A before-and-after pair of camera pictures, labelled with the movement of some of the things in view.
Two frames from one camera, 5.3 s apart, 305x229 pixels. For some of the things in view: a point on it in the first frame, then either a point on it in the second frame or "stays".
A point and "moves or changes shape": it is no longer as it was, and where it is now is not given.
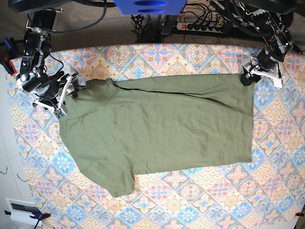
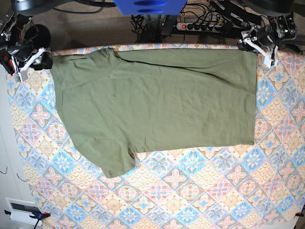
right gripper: [267, 60] -> [265, 39]
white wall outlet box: [21, 211] stays
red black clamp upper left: [8, 52] stays
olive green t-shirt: [116, 130] moves or changes shape
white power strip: [210, 28] stays
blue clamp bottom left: [37, 216] stays
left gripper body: [49, 89] -> [21, 52]
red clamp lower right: [298, 213] stays
